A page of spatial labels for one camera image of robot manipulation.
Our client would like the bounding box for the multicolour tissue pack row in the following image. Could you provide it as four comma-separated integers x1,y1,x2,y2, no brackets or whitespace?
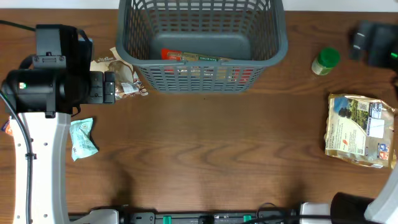
1,120,13,136

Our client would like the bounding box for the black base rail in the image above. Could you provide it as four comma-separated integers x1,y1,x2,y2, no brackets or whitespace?
68,208,361,224

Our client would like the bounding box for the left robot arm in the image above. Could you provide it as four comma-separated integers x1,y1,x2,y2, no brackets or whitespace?
1,24,115,223

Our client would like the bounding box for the gold rice bag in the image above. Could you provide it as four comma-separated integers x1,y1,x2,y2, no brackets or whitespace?
324,94,396,169

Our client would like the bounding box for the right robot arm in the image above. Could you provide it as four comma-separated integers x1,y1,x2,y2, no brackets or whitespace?
283,21,397,223

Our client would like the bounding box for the orange spaghetti packet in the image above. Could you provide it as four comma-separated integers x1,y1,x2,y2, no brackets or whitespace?
160,48,259,85

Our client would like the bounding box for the brown mushroom snack bag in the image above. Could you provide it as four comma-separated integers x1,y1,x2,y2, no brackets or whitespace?
90,47,148,100

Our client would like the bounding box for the teal small sachet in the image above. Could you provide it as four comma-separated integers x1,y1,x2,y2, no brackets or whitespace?
70,118,98,161

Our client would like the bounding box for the grey plastic basket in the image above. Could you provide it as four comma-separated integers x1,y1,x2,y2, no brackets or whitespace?
116,0,288,93

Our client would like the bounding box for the green lid spice jar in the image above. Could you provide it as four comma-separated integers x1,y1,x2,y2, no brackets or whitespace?
312,47,341,75

